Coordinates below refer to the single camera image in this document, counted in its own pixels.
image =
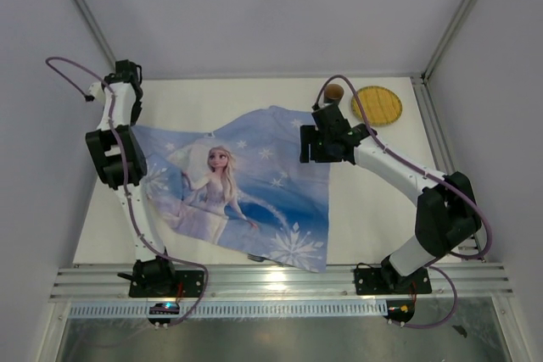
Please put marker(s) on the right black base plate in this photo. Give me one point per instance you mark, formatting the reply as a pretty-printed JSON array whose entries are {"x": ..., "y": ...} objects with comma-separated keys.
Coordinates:
[{"x": 375, "y": 281}]

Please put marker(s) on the blue pink Elsa cloth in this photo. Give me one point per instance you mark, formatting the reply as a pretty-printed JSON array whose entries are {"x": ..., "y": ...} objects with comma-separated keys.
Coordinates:
[{"x": 242, "y": 187}]

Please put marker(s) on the yellow woven round plate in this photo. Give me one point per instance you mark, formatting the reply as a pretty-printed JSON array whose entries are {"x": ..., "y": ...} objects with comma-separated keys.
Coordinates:
[{"x": 381, "y": 106}]

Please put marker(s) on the right aluminium side rail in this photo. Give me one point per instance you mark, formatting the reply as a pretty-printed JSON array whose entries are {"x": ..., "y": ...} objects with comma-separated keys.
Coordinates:
[{"x": 443, "y": 160}]

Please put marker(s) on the white slotted cable duct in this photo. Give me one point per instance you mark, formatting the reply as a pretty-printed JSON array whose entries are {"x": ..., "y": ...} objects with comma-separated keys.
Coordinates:
[{"x": 229, "y": 309}]

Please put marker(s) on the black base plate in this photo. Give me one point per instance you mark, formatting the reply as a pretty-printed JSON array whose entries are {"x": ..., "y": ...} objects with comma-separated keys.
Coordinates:
[
  {"x": 182, "y": 284},
  {"x": 375, "y": 281}
]

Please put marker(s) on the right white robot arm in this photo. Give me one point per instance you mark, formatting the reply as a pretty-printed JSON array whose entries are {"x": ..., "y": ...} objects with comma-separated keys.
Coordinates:
[{"x": 445, "y": 204}]

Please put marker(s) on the aluminium front rail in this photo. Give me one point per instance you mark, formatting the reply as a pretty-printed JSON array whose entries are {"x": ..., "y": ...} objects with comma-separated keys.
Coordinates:
[{"x": 258, "y": 282}]

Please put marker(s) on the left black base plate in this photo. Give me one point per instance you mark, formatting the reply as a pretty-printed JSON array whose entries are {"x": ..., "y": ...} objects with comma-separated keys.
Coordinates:
[{"x": 182, "y": 284}]

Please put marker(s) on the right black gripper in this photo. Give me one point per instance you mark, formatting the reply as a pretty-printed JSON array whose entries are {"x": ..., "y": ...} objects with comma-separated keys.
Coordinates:
[{"x": 307, "y": 136}]

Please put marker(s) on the brown paper cup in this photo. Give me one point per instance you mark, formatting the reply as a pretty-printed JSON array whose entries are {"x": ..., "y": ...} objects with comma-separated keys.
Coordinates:
[{"x": 333, "y": 94}]

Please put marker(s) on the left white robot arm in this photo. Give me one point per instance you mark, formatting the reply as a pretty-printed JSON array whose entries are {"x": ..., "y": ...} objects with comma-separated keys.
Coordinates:
[{"x": 121, "y": 165}]

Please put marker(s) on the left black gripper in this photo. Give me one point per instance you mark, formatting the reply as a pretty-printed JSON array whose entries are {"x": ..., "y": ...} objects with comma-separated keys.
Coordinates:
[{"x": 136, "y": 113}]

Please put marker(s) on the dark teal plastic fork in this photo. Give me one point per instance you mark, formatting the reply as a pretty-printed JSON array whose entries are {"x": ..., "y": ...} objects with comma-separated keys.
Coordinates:
[{"x": 255, "y": 258}]

